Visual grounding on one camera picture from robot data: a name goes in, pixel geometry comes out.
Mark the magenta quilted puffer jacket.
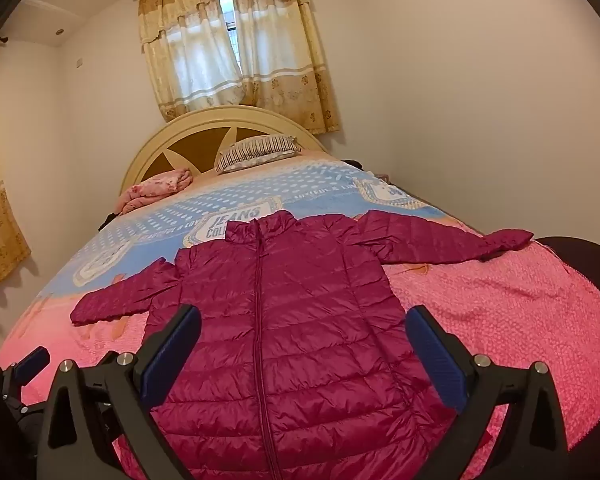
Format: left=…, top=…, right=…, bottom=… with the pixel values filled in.
left=70, top=210, right=535, bottom=480

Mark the cream arched bed headboard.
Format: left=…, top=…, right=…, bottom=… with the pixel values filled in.
left=119, top=105, right=326, bottom=206

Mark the dark round bed footboard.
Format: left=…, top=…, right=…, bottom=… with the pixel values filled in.
left=535, top=236, right=600, bottom=306

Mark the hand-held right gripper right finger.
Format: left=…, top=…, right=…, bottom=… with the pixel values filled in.
left=405, top=305, right=571, bottom=480

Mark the folded pink floral quilt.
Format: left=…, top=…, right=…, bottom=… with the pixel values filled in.
left=112, top=169, right=193, bottom=215

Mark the pink and blue printed blanket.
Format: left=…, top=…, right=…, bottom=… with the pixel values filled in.
left=0, top=147, right=600, bottom=480

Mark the yellow floral window curtain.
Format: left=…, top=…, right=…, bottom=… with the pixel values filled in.
left=137, top=0, right=248, bottom=123
left=228, top=0, right=341, bottom=135

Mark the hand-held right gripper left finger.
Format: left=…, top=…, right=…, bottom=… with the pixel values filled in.
left=39, top=304, right=202, bottom=480

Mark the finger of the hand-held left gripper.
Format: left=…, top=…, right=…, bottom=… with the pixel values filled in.
left=16, top=346, right=51, bottom=388

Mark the striped pillow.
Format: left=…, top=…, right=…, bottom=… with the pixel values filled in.
left=215, top=135, right=303, bottom=175

